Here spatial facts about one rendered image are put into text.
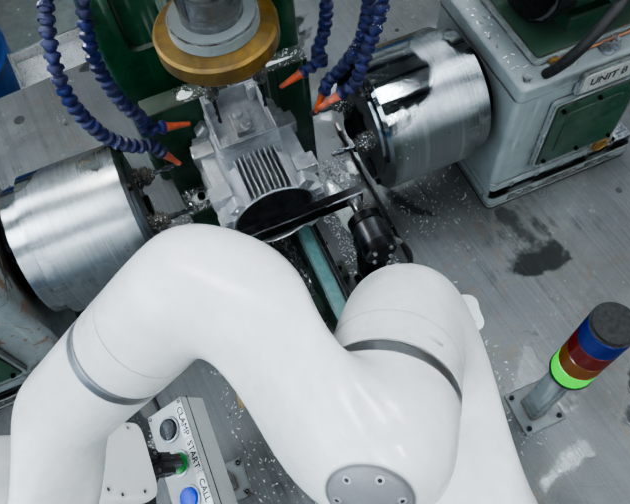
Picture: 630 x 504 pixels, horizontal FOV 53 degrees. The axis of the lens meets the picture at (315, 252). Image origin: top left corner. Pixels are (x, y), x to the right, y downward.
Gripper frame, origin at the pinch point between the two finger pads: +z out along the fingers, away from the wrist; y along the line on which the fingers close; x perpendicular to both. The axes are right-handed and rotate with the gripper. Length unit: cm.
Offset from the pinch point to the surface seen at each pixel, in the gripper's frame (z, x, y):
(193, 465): 3.0, -2.1, -1.3
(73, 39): 59, 38, 171
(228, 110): 11, -25, 52
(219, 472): 6.1, -3.5, -3.1
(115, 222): -2.1, -5.9, 36.7
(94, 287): 1.2, 4.7, 32.1
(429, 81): 24, -55, 39
